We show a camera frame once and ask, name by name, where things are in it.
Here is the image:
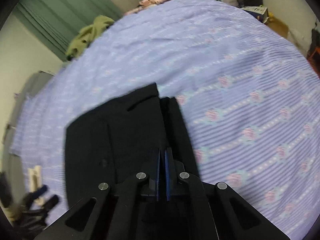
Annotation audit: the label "grey upholstered headboard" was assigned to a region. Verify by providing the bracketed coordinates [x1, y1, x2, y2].
[2, 71, 54, 145]

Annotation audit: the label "cardboard box on floor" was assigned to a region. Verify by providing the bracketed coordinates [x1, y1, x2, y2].
[242, 6, 269, 23]

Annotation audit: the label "white bucket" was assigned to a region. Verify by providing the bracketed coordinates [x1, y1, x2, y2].
[220, 0, 239, 7]

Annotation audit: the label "olive green garment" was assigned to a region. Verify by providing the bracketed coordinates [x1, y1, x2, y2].
[65, 15, 115, 61]

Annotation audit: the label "blue patterned bed sheet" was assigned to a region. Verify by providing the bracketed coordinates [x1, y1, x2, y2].
[11, 0, 319, 239]

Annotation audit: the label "green curtain left panel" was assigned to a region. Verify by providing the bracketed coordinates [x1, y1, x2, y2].
[13, 0, 122, 61]

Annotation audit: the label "pink floral garment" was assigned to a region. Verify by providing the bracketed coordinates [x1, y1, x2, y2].
[124, 0, 169, 15]

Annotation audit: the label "black pants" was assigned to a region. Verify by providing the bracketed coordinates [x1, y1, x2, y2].
[65, 83, 199, 206]

